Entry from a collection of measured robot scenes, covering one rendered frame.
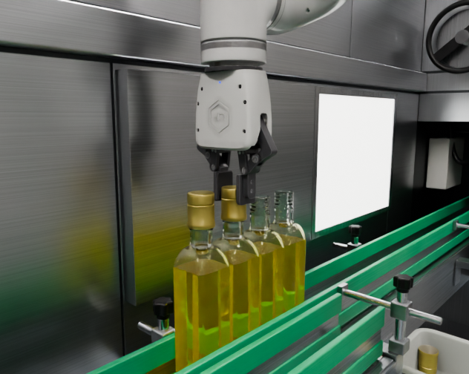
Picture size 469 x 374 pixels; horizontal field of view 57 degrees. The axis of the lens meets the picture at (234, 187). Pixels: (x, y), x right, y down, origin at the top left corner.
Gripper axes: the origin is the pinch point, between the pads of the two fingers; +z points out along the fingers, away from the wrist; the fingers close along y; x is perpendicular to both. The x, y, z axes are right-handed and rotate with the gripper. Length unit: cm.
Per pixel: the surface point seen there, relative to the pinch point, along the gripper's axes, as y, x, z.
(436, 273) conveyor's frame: 5, 69, 30
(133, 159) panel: -12.2, -7.5, -3.5
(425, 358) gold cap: 14, 38, 36
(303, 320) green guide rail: 6.0, 8.2, 20.2
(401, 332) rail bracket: 15.1, 22.2, 24.3
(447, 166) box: -9, 119, 9
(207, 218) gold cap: 1.4, -6.4, 3.0
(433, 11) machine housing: -13, 107, -42
